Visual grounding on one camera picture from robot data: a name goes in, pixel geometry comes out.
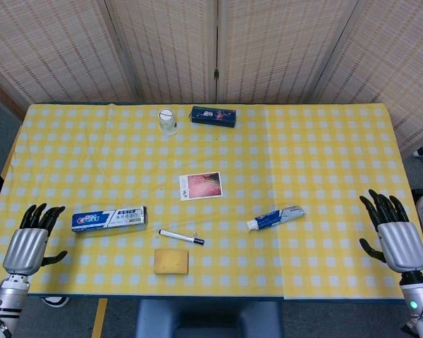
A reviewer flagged blue white toothpaste tube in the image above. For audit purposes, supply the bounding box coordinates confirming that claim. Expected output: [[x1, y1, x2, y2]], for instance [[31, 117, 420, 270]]
[[245, 205, 307, 232]]

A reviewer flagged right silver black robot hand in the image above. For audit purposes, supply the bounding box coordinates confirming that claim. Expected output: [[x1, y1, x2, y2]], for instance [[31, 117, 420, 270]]
[[358, 189, 423, 274]]

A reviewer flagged red photo postcard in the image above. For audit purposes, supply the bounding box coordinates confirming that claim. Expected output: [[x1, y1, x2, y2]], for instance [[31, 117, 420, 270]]
[[178, 171, 223, 202]]

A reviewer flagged black white marker pen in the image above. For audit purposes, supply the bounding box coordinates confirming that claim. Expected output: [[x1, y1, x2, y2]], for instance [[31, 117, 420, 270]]
[[158, 229, 206, 246]]

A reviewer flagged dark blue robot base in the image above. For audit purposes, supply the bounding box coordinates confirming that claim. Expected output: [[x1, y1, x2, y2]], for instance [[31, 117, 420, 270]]
[[136, 299, 285, 338]]

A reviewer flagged woven bamboo folding screen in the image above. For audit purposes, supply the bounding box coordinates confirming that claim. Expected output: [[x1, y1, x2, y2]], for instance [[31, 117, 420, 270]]
[[0, 0, 423, 152]]

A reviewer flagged yellow floor tape line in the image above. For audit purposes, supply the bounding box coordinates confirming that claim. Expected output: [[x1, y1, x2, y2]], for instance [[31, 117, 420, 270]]
[[91, 298, 109, 338]]

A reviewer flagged yellow sponge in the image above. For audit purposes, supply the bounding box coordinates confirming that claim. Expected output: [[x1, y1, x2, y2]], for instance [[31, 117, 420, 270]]
[[153, 248, 190, 275]]

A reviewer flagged yellow white checkered tablecloth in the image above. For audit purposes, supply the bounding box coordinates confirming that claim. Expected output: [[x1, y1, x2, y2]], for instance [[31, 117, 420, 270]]
[[0, 103, 423, 300]]

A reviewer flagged blue toothpaste box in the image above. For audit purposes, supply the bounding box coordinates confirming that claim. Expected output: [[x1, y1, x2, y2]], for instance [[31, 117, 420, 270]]
[[70, 206, 149, 234]]

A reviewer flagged white black shoe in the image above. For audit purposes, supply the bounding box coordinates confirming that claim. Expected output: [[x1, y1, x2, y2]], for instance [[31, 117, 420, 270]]
[[41, 296, 71, 307]]

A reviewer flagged dark blue printed box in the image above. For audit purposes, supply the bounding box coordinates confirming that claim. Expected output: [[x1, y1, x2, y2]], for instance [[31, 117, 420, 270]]
[[190, 106, 238, 129]]

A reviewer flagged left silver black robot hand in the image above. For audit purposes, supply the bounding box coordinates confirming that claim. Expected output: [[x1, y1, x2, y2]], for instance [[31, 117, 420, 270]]
[[2, 203, 68, 276]]

